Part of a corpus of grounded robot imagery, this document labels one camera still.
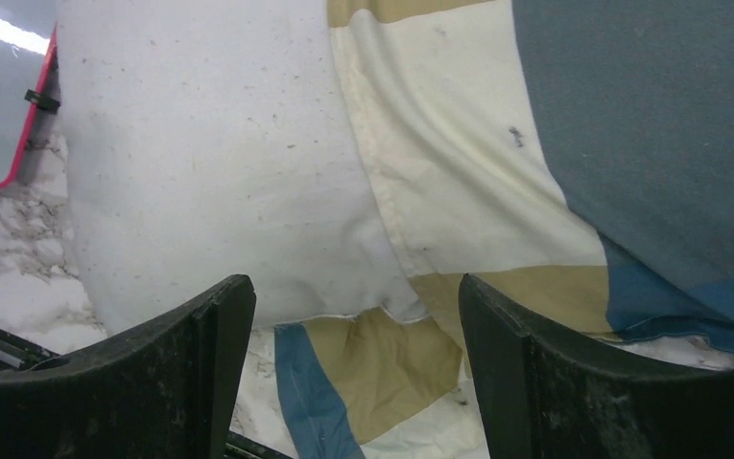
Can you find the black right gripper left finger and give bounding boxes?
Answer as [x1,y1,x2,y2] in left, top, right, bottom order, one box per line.
[0,275,256,458]

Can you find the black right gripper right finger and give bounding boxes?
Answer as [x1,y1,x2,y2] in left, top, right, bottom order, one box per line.
[459,275,734,458]

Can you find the white pillow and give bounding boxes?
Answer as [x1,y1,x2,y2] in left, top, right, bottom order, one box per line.
[57,1,425,334]

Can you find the blue beige checked pillowcase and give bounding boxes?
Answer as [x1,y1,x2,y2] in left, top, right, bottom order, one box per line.
[275,1,734,458]

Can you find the pink framed whiteboard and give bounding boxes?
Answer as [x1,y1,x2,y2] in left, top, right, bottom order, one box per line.
[0,0,56,188]

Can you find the black whiteboard clip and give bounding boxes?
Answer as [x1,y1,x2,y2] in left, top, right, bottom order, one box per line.
[24,89,61,115]

